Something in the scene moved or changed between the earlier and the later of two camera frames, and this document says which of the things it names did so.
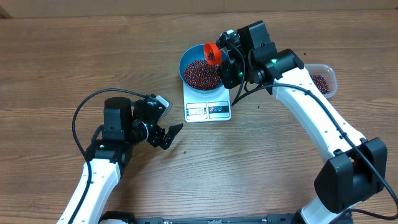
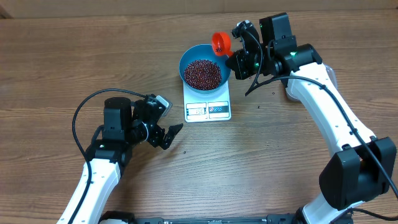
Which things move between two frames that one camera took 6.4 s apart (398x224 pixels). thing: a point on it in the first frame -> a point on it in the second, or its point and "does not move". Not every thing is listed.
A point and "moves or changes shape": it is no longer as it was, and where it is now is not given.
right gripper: x=229 y=73 -> x=241 y=65
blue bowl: x=196 y=74 does not move
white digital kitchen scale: x=212 y=107 does not move
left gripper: x=156 y=140 does not move
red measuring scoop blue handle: x=212 y=54 moves or changes shape
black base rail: x=127 y=218 does not move
